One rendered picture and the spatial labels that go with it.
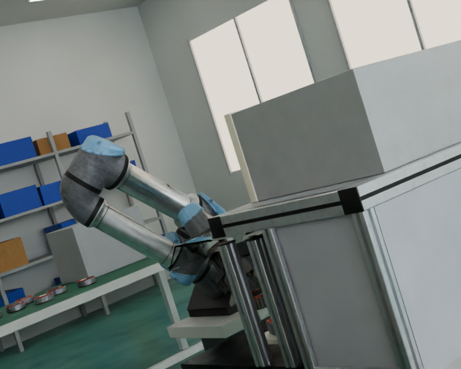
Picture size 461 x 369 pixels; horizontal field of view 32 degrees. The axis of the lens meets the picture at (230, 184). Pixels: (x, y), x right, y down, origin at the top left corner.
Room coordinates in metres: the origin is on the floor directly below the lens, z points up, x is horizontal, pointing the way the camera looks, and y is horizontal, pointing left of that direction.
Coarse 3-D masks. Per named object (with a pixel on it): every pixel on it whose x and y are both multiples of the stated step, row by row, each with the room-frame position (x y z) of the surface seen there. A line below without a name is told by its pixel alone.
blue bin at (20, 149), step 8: (0, 144) 8.02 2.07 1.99; (8, 144) 8.08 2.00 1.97; (16, 144) 8.13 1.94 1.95; (24, 144) 8.18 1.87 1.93; (32, 144) 8.23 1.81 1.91; (0, 152) 8.01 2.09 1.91; (8, 152) 8.06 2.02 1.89; (16, 152) 8.11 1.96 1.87; (24, 152) 8.16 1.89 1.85; (32, 152) 8.22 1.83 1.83; (0, 160) 7.99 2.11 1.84; (8, 160) 8.04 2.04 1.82; (16, 160) 8.09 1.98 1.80
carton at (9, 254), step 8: (8, 240) 7.94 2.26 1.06; (16, 240) 7.95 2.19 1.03; (0, 248) 7.83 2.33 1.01; (8, 248) 7.88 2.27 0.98; (16, 248) 7.93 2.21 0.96; (0, 256) 7.82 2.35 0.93; (8, 256) 7.87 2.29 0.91; (16, 256) 7.92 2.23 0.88; (24, 256) 7.97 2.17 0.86; (0, 264) 7.80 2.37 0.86; (8, 264) 7.85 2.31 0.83; (16, 264) 7.90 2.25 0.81; (24, 264) 7.95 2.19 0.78; (0, 272) 7.79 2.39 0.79
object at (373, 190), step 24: (456, 144) 1.61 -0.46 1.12; (408, 168) 1.48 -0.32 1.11; (432, 168) 1.53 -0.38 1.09; (456, 168) 1.57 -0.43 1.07; (312, 192) 1.57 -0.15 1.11; (336, 192) 1.43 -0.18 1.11; (360, 192) 1.39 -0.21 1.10; (384, 192) 1.43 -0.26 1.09; (216, 216) 1.73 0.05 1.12; (240, 216) 1.64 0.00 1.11; (264, 216) 1.59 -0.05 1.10; (288, 216) 1.53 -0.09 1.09; (312, 216) 1.48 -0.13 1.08; (336, 216) 1.44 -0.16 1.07
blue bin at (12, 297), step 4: (16, 288) 7.94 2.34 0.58; (20, 288) 7.86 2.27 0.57; (8, 292) 7.81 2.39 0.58; (12, 292) 7.80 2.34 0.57; (16, 292) 7.82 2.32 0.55; (20, 292) 7.85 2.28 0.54; (0, 296) 7.72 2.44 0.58; (8, 296) 7.77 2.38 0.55; (12, 296) 7.79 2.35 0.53; (16, 296) 7.82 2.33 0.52; (20, 296) 7.85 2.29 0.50; (24, 296) 7.87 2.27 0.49; (0, 300) 7.71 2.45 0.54; (8, 300) 7.76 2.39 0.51; (12, 300) 7.78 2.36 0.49; (0, 304) 7.70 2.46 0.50
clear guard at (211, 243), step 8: (192, 240) 1.90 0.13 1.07; (200, 240) 1.84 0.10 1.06; (208, 240) 1.80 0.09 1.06; (216, 240) 2.01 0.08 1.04; (224, 240) 2.04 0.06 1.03; (240, 240) 2.09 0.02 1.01; (176, 248) 1.91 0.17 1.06; (184, 248) 1.93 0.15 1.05; (192, 248) 1.96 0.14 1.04; (200, 248) 1.98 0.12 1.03; (208, 248) 2.01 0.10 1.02; (216, 248) 2.03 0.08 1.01; (176, 256) 1.93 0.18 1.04; (184, 256) 1.95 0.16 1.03; (192, 256) 1.98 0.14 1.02; (200, 256) 2.00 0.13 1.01; (176, 264) 1.95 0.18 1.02; (184, 264) 1.98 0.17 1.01
